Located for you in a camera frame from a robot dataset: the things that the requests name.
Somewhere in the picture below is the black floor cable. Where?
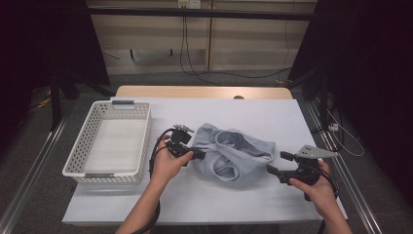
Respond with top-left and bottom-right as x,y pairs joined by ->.
311,106 -> 345,155

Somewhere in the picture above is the black wall socket cable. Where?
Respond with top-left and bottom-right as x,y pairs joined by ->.
179,7 -> 222,87
184,7 -> 293,80

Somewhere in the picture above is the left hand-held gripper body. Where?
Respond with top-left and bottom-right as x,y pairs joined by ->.
166,124 -> 196,168

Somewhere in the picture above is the white perforated plastic basket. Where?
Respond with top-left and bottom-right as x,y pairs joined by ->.
61,99 -> 153,186

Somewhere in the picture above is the white table mat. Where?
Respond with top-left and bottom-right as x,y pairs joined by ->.
61,97 -> 349,226

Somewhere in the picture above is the person's left hand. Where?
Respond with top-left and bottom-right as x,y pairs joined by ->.
149,134 -> 195,187

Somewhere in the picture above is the left hand-held gripper cable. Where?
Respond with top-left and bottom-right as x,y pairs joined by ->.
131,127 -> 178,234

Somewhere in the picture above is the black curtain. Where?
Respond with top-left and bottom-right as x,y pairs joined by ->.
286,0 -> 413,209
0,0 -> 111,154

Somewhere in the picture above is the white floor cable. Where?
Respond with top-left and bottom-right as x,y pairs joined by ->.
325,108 -> 366,158

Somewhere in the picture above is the right hand-held gripper cable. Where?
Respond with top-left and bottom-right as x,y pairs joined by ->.
308,164 -> 340,234

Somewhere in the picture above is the hand-held gripper cable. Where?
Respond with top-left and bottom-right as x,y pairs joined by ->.
308,164 -> 340,234
131,127 -> 178,234

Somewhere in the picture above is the thin black wall cable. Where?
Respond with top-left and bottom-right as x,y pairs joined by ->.
282,0 -> 296,71

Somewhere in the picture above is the black metal stand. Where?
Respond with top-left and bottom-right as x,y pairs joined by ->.
285,69 -> 329,126
48,69 -> 115,132

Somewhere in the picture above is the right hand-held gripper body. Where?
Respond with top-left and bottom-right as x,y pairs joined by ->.
277,144 -> 339,186

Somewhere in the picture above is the black horizontal metal bar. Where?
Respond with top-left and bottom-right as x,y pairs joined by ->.
87,7 -> 318,22

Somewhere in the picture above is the light blue tank top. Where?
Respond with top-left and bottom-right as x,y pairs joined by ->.
190,122 -> 277,182

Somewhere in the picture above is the white wall socket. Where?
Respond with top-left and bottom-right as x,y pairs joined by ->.
177,0 -> 202,10

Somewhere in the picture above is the person's right hand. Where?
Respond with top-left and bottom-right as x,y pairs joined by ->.
288,158 -> 339,217

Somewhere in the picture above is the yellow floor cable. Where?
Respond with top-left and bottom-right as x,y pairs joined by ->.
28,87 -> 54,110

